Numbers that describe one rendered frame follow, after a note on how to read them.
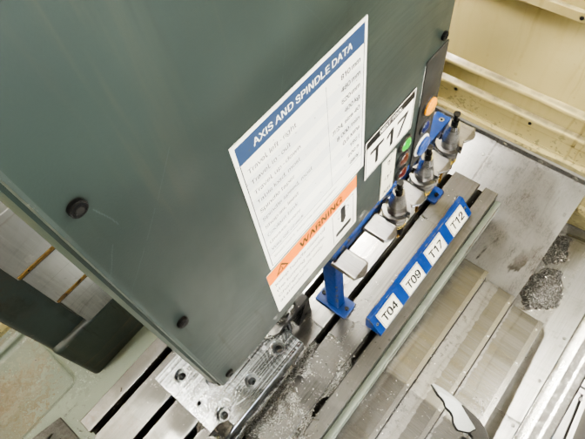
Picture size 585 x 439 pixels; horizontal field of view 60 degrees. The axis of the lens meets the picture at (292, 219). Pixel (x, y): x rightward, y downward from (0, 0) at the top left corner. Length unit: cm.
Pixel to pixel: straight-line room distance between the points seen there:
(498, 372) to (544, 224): 47
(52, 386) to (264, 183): 157
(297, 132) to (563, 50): 114
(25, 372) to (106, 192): 171
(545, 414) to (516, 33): 97
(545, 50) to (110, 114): 133
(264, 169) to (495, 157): 141
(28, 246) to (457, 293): 116
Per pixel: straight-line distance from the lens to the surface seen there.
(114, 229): 31
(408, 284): 137
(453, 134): 121
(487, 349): 159
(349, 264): 108
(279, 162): 41
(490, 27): 153
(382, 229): 112
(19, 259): 123
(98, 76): 25
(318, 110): 42
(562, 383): 153
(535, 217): 172
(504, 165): 175
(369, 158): 58
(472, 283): 163
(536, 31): 148
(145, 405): 141
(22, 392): 196
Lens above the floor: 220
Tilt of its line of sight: 60 degrees down
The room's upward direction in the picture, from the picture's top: 12 degrees counter-clockwise
